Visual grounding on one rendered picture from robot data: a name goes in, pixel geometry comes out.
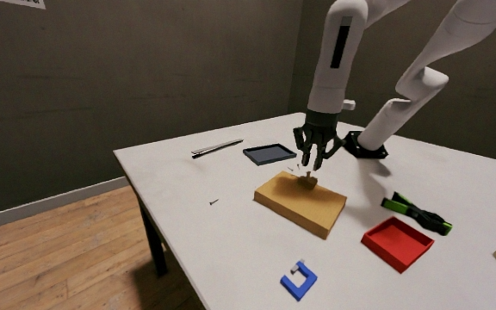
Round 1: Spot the grey flat bar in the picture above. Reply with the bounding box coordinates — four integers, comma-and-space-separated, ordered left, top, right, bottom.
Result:
191, 139, 243, 159

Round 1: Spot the black spring clamp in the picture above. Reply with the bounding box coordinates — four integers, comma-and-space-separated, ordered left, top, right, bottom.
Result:
381, 192, 453, 236

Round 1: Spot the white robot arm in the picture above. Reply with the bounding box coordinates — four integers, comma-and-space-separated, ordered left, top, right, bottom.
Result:
307, 0, 496, 151

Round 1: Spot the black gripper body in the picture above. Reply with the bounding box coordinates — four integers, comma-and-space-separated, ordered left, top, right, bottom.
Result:
302, 109, 340, 145

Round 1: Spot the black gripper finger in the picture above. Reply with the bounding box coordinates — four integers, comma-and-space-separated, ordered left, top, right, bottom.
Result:
313, 133, 346, 171
293, 127, 313, 167

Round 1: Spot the red shallow tray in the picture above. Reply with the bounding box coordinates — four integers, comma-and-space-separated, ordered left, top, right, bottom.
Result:
360, 216, 435, 274

